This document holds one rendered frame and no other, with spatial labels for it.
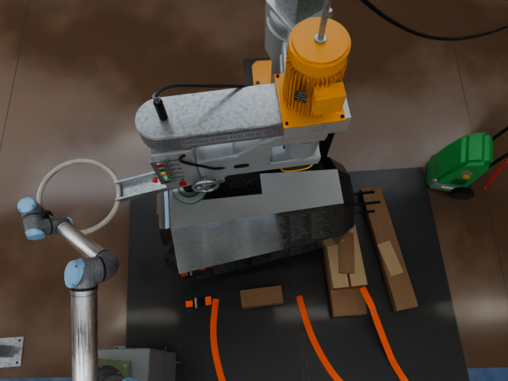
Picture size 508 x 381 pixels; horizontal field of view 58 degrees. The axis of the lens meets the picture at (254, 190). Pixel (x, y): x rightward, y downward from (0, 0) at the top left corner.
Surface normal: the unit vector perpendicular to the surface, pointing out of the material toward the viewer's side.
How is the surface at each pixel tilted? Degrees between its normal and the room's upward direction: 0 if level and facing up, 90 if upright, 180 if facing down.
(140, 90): 0
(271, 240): 45
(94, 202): 0
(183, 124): 0
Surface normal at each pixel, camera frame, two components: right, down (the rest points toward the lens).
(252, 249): 0.11, 0.40
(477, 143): -0.55, -0.40
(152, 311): 0.00, -0.36
